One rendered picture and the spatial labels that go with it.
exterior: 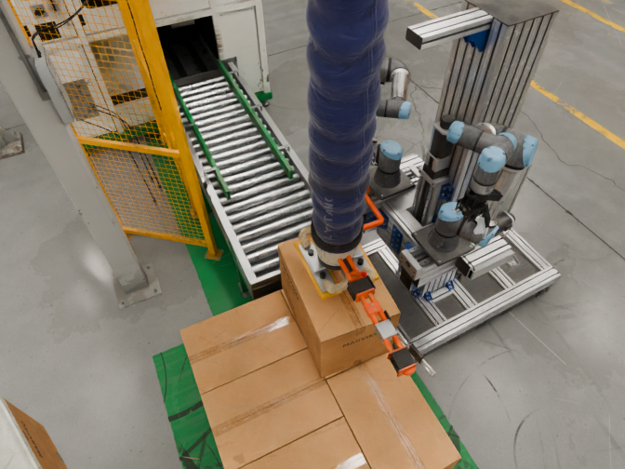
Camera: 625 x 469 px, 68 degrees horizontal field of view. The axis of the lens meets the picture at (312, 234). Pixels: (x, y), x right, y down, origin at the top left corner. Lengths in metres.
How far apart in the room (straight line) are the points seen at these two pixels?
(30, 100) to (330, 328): 1.71
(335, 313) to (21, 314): 2.40
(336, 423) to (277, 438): 0.28
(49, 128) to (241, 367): 1.50
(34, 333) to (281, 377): 1.89
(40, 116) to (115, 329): 1.55
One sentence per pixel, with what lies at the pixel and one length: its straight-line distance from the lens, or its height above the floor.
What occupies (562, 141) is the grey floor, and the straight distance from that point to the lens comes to 5.01.
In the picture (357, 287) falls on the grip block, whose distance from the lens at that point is 1.96.
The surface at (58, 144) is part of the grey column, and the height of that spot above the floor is 1.35.
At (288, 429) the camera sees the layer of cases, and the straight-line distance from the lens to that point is 2.39.
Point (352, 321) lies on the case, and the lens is 2.16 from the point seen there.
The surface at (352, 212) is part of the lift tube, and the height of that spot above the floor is 1.49.
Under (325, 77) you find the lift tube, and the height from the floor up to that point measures 2.09.
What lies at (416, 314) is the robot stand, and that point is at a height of 0.21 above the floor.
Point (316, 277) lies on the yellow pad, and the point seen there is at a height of 1.08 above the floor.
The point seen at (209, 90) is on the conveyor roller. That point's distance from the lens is 4.32.
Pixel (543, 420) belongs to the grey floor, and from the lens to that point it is 3.26.
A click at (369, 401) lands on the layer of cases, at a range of 2.44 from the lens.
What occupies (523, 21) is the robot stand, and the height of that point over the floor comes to 2.03.
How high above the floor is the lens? 2.83
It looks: 51 degrees down
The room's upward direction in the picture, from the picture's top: 1 degrees counter-clockwise
